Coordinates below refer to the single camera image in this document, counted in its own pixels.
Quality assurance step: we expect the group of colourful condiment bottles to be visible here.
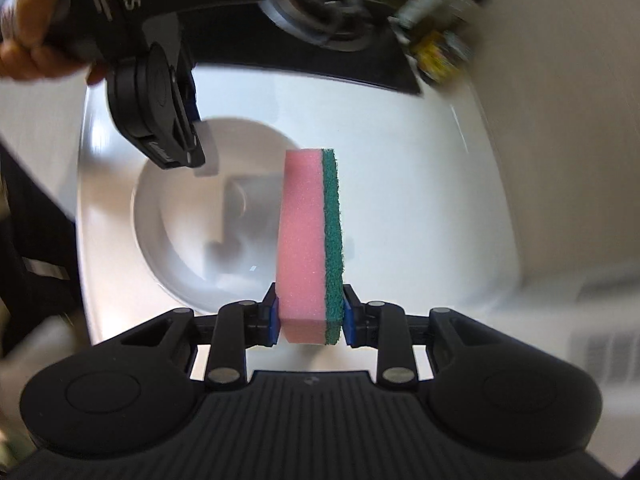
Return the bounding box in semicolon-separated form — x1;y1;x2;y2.
367;0;493;86

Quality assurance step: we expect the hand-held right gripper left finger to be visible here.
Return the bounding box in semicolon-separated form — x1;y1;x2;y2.
120;282;281;392

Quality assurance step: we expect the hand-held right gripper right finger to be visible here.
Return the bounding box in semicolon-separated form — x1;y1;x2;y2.
342;284;503;392

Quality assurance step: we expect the pink and green sponge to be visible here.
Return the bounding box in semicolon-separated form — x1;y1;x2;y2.
276;148;347;347

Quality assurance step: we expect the person's left hand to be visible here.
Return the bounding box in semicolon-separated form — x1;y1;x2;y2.
0;0;107;86

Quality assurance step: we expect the gas stove burner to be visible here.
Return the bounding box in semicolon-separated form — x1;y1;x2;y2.
257;0;392;54

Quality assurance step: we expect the black gas stove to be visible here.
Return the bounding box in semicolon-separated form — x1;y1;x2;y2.
190;0;422;96

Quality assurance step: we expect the white bowl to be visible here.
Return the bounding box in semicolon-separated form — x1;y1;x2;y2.
131;117;306;322

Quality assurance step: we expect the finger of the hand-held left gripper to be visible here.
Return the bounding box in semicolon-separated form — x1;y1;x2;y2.
142;42;207;171

